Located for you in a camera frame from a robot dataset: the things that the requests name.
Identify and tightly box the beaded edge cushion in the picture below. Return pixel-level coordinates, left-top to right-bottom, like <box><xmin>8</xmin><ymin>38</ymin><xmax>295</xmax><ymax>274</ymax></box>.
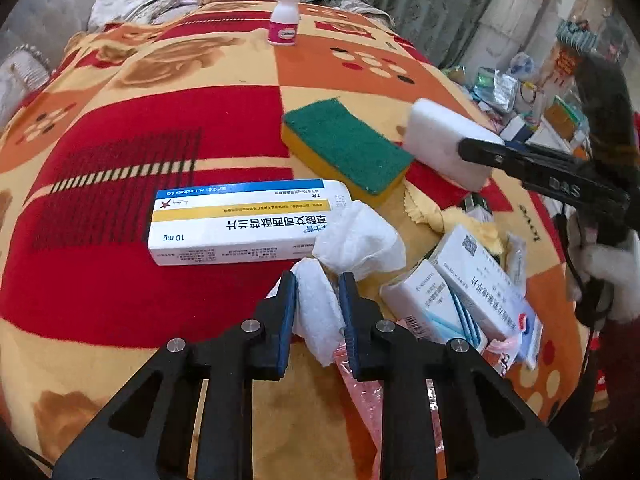
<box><xmin>0</xmin><ymin>44</ymin><xmax>52</xmax><ymax>113</ymax></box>

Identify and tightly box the green yellow scouring sponge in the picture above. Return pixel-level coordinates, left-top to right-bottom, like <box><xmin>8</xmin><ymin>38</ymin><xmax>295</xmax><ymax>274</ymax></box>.
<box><xmin>280</xmin><ymin>97</ymin><xmax>416</xmax><ymax>209</ymax></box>

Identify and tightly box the silver foil bag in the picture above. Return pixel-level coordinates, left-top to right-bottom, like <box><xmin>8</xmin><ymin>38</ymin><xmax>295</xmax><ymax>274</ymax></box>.
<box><xmin>474</xmin><ymin>66</ymin><xmax>522</xmax><ymax>112</ymax></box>

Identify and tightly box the person's right hand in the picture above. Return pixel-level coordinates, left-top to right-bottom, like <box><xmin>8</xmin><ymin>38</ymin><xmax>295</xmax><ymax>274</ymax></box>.
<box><xmin>566</xmin><ymin>214</ymin><xmax>640</xmax><ymax>325</ymax></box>

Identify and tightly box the white pink pill bottle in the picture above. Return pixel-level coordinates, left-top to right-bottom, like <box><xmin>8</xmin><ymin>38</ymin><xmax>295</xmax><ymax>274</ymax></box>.
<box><xmin>267</xmin><ymin>0</ymin><xmax>301</xmax><ymax>46</ymax></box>

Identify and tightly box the white foam block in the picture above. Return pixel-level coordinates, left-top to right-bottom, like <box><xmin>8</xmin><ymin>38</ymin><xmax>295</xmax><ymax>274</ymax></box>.
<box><xmin>402</xmin><ymin>98</ymin><xmax>506</xmax><ymax>192</ymax></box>

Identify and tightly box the pink plastic bag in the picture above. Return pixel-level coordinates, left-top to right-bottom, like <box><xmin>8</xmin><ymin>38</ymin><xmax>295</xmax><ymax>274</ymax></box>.
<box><xmin>332</xmin><ymin>330</ymin><xmax>542</xmax><ymax>480</ymax></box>

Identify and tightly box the white sachet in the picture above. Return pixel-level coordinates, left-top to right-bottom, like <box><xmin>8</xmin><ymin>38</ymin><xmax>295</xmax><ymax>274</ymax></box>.
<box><xmin>505</xmin><ymin>232</ymin><xmax>529</xmax><ymax>292</ymax></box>

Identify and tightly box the long white medicine box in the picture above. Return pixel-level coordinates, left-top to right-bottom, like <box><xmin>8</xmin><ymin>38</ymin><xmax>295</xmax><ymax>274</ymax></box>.
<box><xmin>147</xmin><ymin>178</ymin><xmax>351</xmax><ymax>267</ymax></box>

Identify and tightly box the white tissue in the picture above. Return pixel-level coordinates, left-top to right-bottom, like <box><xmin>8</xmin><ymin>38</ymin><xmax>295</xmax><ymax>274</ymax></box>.
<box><xmin>290</xmin><ymin>199</ymin><xmax>407</xmax><ymax>367</ymax></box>

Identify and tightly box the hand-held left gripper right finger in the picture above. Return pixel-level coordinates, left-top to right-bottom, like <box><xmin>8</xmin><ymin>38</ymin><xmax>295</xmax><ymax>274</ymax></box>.
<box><xmin>338</xmin><ymin>271</ymin><xmax>581</xmax><ymax>480</ymax></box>

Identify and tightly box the white blue plastic bag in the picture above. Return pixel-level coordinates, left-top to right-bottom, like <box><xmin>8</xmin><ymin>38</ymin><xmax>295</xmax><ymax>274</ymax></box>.
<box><xmin>509</xmin><ymin>52</ymin><xmax>537</xmax><ymax>80</ymax></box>

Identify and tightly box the printed red orange blanket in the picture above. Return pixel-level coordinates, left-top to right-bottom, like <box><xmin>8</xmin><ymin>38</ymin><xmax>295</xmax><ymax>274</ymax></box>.
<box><xmin>0</xmin><ymin>0</ymin><xmax>596</xmax><ymax>480</ymax></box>

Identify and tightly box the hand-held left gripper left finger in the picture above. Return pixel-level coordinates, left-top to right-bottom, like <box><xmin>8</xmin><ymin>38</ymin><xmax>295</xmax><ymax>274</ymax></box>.
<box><xmin>52</xmin><ymin>271</ymin><xmax>301</xmax><ymax>480</ymax></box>

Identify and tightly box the green patterned curtain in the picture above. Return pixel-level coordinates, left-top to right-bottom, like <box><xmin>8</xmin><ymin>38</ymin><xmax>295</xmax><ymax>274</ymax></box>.
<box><xmin>320</xmin><ymin>0</ymin><xmax>507</xmax><ymax>67</ymax></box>

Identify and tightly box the small white medicine box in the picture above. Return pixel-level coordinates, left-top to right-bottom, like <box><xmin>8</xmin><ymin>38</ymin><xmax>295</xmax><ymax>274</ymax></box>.
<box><xmin>380</xmin><ymin>259</ymin><xmax>488</xmax><ymax>356</ymax></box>

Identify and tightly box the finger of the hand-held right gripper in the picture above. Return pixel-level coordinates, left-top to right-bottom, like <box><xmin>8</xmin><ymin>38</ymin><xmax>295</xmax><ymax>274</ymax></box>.
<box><xmin>459</xmin><ymin>137</ymin><xmax>592</xmax><ymax>197</ymax></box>

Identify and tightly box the white blue medicine box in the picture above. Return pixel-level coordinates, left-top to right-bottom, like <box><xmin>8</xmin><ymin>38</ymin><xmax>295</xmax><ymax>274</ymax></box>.
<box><xmin>429</xmin><ymin>225</ymin><xmax>539</xmax><ymax>347</ymax></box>

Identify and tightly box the yellow zigzag-edged cloth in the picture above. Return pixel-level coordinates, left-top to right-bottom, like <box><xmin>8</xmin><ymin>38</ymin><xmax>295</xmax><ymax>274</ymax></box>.
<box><xmin>400</xmin><ymin>185</ymin><xmax>503</xmax><ymax>257</ymax></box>

